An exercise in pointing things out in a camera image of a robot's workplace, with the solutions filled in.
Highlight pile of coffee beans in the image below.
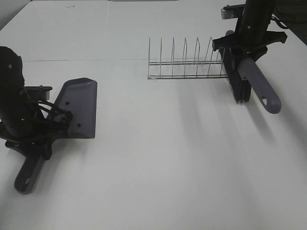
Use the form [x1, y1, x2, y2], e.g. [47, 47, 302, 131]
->
[51, 104, 74, 126]

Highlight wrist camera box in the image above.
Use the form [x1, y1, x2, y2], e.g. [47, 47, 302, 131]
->
[25, 85, 53, 101]
[221, 4, 245, 20]

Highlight chrome wire dish rack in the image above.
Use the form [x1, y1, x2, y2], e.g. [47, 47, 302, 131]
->
[147, 37, 228, 80]

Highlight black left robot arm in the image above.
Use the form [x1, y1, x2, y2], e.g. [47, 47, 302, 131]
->
[0, 46, 72, 160]

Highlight grey brush black bristles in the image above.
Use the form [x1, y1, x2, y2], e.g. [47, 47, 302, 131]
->
[219, 42, 282, 114]

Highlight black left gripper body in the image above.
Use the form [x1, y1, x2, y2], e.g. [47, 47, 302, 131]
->
[0, 91, 70, 144]

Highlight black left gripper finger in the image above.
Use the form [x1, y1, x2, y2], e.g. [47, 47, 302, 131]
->
[39, 136, 58, 160]
[5, 140, 32, 157]

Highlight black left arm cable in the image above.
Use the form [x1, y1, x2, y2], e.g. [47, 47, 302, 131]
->
[33, 100, 57, 115]

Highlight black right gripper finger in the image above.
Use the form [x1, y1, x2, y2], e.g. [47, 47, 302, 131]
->
[212, 34, 236, 51]
[263, 31, 287, 46]

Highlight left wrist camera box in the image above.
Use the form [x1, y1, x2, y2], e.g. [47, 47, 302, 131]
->
[25, 85, 53, 101]

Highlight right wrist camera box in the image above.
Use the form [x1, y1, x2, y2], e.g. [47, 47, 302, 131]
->
[221, 4, 245, 20]

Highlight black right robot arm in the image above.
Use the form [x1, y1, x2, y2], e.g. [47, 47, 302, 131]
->
[212, 0, 287, 64]

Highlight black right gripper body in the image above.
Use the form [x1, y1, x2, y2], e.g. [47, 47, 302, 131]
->
[230, 21, 269, 62]

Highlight grey plastic dustpan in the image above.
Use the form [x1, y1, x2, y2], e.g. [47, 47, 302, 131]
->
[14, 78, 97, 194]

